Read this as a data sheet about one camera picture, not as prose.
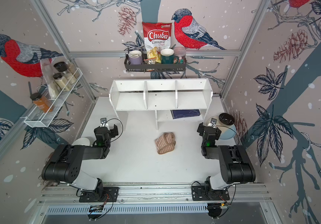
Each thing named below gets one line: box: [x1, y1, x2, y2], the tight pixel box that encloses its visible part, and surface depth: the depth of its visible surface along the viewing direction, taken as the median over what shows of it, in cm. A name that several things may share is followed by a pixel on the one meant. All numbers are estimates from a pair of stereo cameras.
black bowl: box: [218, 112, 235, 126], surface depth 103 cm
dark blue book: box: [170, 109, 202, 120], surface depth 93 cm
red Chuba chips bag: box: [141, 21, 173, 52], surface depth 81 cm
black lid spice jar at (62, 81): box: [52, 72, 72, 91], surface depth 79 cm
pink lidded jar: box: [173, 46, 187, 64], surface depth 87 cm
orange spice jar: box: [29, 92, 54, 113], surface depth 68 cm
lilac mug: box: [128, 49, 143, 65], surface depth 83 cm
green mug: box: [160, 48, 175, 64], surface depth 85 cm
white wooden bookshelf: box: [109, 78, 214, 130], surface depth 86 cm
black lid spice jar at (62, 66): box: [53, 61, 77, 84], surface depth 82 cm
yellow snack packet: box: [143, 46, 162, 65], surface depth 87 cm
